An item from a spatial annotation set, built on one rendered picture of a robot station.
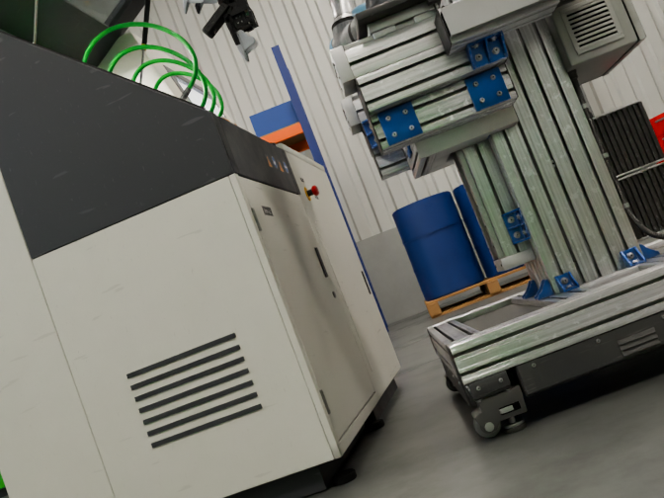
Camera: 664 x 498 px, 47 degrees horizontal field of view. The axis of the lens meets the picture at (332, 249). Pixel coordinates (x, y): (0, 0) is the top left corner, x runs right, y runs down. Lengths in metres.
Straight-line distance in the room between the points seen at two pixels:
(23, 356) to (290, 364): 0.70
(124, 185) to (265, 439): 0.71
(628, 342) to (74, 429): 1.34
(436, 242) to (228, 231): 5.04
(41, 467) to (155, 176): 0.79
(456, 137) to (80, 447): 1.23
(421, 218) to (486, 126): 4.82
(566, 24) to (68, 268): 1.42
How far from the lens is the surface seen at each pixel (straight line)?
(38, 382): 2.08
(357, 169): 8.71
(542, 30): 2.16
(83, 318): 2.00
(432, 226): 6.79
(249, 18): 2.38
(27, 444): 2.13
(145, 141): 1.93
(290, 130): 7.47
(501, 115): 2.02
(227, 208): 1.84
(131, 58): 2.79
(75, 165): 2.01
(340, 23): 2.60
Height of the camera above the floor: 0.40
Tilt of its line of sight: 4 degrees up
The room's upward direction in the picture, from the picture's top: 21 degrees counter-clockwise
